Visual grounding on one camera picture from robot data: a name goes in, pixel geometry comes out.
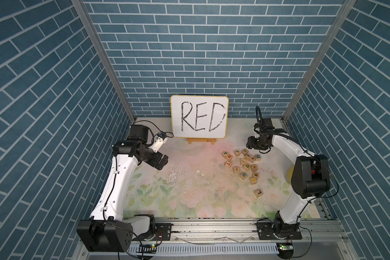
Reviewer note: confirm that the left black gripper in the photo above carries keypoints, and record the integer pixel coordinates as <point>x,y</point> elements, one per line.
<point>154,161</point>

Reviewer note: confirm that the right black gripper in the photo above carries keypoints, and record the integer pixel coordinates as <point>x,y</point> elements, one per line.
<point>250,144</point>

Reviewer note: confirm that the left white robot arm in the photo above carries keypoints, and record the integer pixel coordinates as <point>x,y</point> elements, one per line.
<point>105,230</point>

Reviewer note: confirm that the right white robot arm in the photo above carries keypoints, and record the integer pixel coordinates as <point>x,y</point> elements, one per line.
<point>310,177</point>

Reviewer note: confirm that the wooden block letter X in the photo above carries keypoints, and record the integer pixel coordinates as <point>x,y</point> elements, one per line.
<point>254,168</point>

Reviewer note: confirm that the wooden block letter I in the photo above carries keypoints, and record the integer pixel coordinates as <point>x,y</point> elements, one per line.
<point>237,170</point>

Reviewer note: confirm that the wooden block letter P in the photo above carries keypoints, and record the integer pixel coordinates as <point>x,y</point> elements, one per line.
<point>226,154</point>

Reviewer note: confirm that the wooden block letter L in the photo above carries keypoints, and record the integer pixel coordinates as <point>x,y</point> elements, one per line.
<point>258,193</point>

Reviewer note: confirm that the wooden whiteboard stand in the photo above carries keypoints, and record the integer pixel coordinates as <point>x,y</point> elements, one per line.
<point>201,140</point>

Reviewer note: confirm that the white RED whiteboard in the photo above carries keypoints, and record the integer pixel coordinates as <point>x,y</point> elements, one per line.
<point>199,116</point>

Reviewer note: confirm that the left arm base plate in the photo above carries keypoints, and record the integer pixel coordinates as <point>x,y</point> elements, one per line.
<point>149,231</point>

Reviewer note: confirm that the aluminium front rail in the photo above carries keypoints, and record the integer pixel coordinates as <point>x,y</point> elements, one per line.
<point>200,231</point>

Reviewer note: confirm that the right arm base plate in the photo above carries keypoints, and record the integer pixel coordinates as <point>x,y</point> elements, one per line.
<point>278,230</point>

